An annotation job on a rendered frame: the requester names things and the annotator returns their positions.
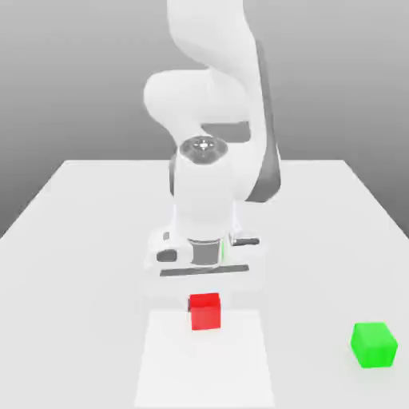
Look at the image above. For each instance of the small green cube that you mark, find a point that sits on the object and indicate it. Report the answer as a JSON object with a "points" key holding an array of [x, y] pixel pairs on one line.
{"points": [[374, 345]]}

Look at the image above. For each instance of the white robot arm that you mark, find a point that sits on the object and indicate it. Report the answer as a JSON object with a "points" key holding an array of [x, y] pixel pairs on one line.
{"points": [[204, 191]]}

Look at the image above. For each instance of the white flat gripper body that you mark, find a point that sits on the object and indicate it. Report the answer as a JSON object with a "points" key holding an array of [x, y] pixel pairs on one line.
{"points": [[204, 271]]}

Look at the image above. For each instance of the small red cube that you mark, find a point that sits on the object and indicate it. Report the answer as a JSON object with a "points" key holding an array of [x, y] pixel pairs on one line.
{"points": [[205, 312]]}

